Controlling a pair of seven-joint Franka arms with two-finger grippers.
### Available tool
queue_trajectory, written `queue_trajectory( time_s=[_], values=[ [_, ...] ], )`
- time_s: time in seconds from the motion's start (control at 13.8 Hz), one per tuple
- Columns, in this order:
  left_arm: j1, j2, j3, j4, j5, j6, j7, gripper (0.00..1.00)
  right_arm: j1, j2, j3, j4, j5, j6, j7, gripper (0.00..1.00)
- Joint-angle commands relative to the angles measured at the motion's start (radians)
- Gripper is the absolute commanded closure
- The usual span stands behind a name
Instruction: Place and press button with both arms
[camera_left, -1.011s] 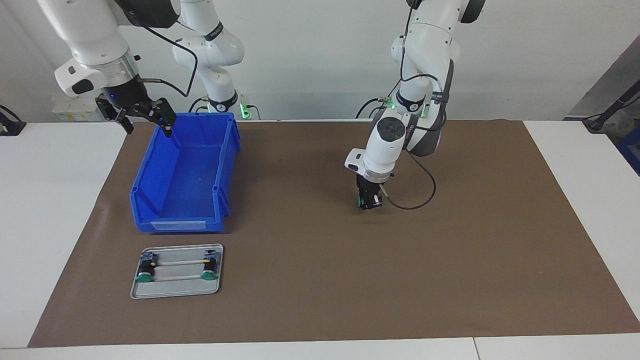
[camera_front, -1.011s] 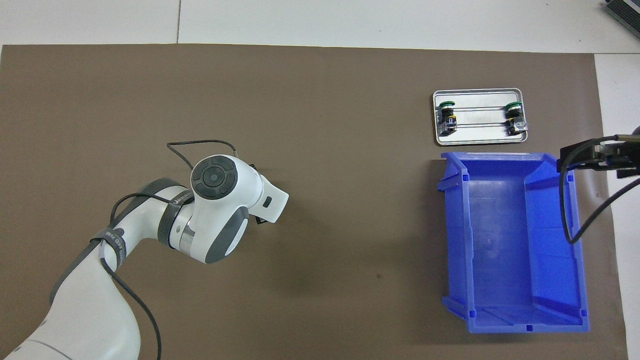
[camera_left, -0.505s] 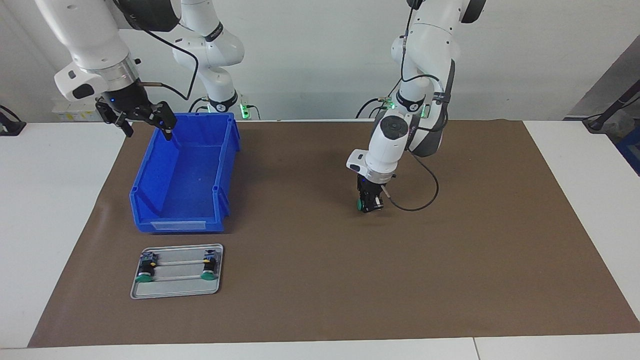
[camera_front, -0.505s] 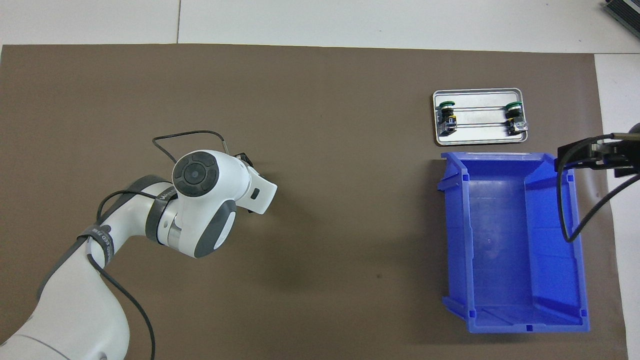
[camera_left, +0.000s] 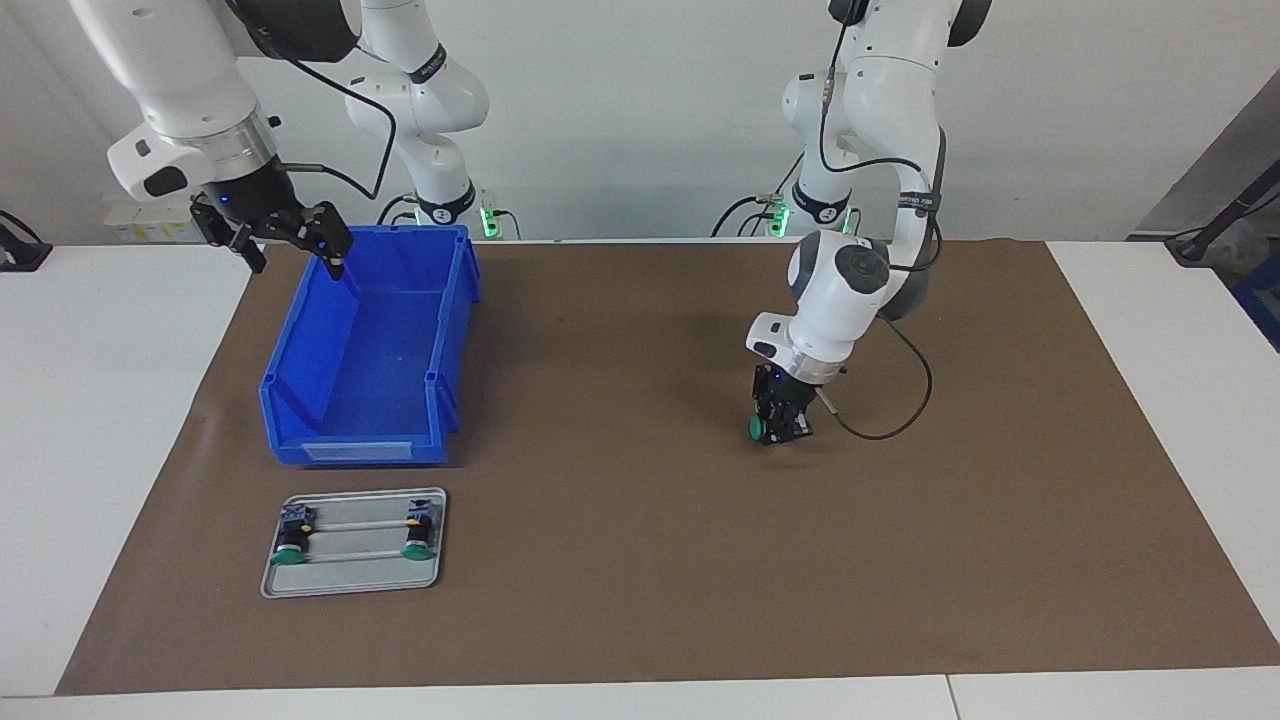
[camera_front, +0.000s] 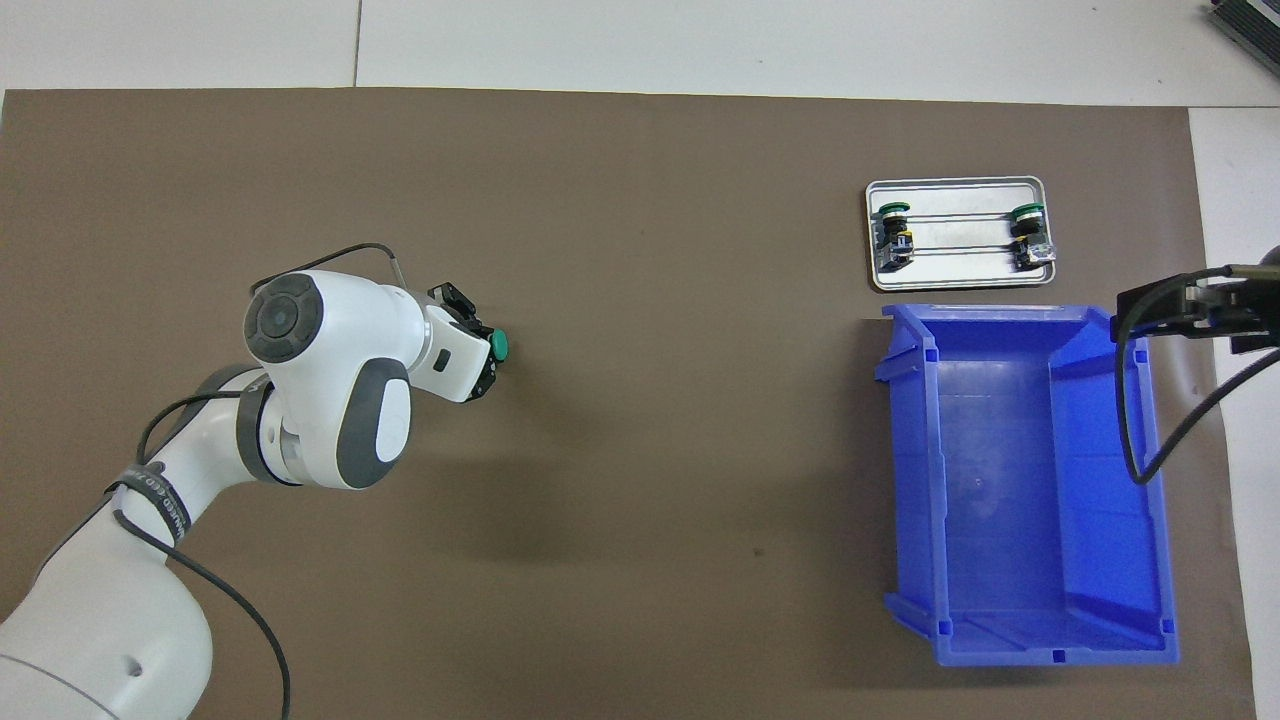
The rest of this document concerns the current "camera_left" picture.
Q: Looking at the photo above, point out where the white cardboard box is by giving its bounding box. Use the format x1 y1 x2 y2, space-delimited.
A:
105 195 201 244

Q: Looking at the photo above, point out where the blue plastic storage bin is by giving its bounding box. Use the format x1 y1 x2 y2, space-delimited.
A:
258 224 483 469

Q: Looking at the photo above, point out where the blue crate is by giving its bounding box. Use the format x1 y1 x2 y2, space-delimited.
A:
1232 250 1280 353

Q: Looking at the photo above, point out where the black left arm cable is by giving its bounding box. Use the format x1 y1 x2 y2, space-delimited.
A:
815 0 946 441

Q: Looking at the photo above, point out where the black stand pole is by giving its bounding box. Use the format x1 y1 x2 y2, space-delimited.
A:
1165 160 1280 266

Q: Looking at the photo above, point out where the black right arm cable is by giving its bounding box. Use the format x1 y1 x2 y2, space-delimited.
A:
275 0 398 201

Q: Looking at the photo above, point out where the grey metal tray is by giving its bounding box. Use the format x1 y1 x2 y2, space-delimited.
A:
260 487 448 600

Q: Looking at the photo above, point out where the black device with cable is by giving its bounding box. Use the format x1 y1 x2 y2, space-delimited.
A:
0 208 53 273

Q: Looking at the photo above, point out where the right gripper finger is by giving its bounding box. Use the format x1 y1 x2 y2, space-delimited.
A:
190 200 269 274
283 202 354 281

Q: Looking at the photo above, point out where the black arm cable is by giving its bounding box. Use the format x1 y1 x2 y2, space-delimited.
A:
815 0 946 441
275 0 398 201

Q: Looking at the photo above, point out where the brown table mat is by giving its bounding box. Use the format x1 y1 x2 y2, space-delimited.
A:
55 238 1280 696

